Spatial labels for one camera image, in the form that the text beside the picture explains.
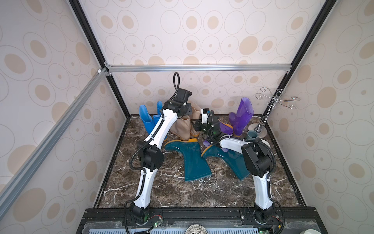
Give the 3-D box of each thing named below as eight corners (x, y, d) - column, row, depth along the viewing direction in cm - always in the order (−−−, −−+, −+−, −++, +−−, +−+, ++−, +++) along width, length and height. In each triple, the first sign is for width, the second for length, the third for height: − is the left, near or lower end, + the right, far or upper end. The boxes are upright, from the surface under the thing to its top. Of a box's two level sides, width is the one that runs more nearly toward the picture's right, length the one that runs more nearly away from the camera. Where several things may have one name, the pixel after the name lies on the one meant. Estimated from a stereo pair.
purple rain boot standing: (233, 138, 107) (243, 114, 87) (230, 123, 116) (238, 97, 97) (243, 138, 107) (255, 114, 87) (238, 123, 116) (248, 97, 97)
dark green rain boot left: (178, 187, 85) (177, 183, 80) (166, 148, 102) (164, 142, 97) (211, 174, 90) (213, 169, 85) (194, 139, 107) (194, 133, 102)
